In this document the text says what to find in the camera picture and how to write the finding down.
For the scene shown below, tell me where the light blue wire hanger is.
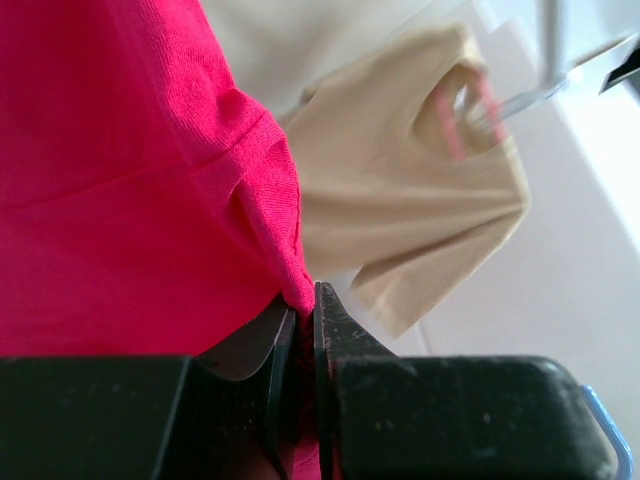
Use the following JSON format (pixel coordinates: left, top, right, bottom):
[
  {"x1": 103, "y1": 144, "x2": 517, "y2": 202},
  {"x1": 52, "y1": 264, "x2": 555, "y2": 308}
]
[{"x1": 580, "y1": 385, "x2": 635, "y2": 480}]

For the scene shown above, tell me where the beige t-shirt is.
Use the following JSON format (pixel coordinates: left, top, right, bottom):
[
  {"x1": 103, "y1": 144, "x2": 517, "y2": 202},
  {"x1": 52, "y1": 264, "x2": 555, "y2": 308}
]
[{"x1": 282, "y1": 25, "x2": 530, "y2": 336}]

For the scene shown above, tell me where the red t-shirt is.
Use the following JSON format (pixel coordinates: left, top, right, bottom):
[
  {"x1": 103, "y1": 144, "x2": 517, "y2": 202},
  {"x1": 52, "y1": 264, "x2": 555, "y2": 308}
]
[{"x1": 1, "y1": 1, "x2": 322, "y2": 479}]

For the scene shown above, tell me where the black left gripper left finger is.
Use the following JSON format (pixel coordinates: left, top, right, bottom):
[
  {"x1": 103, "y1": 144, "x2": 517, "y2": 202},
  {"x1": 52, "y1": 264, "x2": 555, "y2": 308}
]
[{"x1": 1, "y1": 304, "x2": 296, "y2": 479}]

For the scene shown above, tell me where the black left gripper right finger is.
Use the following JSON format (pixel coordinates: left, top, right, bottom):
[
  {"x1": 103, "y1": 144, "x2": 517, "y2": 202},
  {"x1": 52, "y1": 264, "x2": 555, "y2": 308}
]
[{"x1": 313, "y1": 283, "x2": 617, "y2": 479}]

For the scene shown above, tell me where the pink hanger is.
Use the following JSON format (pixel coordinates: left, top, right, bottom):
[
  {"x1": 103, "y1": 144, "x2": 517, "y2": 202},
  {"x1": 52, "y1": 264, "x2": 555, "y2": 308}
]
[{"x1": 431, "y1": 67, "x2": 507, "y2": 161}]

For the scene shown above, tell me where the white metal clothes rack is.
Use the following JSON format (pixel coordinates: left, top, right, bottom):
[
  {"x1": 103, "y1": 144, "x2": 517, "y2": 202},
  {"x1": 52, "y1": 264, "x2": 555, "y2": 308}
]
[{"x1": 473, "y1": 1, "x2": 639, "y2": 119}]

